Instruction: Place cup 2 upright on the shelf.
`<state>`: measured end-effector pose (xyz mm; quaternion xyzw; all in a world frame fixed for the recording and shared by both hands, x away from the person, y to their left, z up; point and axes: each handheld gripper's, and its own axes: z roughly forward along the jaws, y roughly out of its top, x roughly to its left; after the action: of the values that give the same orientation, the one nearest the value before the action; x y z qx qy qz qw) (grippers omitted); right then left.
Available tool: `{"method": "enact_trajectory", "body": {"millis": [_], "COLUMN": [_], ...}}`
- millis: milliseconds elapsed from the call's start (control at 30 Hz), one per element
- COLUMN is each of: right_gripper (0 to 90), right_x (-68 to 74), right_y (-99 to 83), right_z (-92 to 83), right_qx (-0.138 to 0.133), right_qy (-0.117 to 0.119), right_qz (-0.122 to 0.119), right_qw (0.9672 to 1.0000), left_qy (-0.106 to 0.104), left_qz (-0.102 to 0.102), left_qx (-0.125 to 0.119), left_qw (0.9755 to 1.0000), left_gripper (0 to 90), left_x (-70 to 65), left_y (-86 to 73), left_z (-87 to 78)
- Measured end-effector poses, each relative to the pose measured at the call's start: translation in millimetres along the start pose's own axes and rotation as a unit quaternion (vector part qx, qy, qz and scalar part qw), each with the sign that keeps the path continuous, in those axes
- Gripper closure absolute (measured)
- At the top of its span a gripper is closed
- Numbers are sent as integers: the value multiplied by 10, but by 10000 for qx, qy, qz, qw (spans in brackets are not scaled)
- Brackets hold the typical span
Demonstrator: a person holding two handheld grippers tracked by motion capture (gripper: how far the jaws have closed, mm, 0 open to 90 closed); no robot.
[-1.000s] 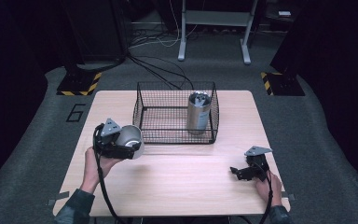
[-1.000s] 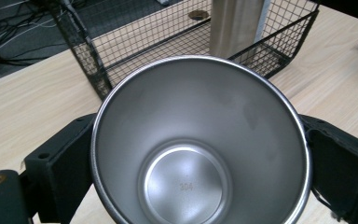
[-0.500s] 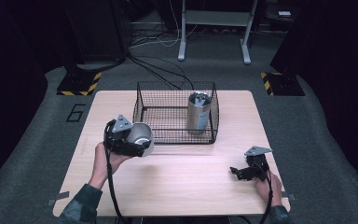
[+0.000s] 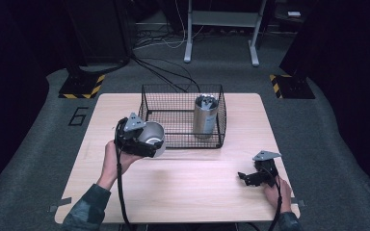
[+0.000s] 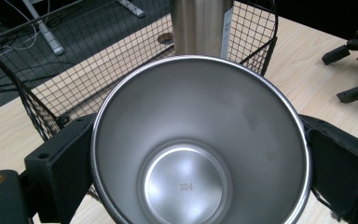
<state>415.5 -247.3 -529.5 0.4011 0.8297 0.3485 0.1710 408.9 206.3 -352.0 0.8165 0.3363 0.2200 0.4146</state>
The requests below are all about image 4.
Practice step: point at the white metal desk frame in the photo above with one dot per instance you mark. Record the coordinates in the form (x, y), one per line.
(221, 19)

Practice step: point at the person's left hand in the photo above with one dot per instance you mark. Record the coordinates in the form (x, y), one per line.
(112, 162)

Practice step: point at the small white box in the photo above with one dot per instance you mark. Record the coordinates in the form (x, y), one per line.
(294, 13)

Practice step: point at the tall silver metal canister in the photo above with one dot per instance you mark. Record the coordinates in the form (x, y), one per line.
(205, 117)

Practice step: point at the dark curtain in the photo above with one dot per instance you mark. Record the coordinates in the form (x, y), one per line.
(350, 80)

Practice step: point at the black yellow striped stand base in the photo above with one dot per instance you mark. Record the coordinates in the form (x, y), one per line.
(290, 86)
(82, 86)

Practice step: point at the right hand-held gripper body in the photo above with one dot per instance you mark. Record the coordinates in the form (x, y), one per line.
(265, 170)

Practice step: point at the grey tape strip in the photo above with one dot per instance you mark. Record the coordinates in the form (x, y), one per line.
(300, 202)
(61, 204)

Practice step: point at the person's right hand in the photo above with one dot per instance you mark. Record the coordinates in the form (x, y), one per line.
(277, 194)

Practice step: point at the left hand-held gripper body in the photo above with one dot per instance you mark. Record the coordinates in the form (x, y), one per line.
(130, 139)

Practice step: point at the black cabinet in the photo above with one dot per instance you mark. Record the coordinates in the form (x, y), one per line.
(99, 29)

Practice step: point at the silver metal mug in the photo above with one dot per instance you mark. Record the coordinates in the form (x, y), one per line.
(154, 134)

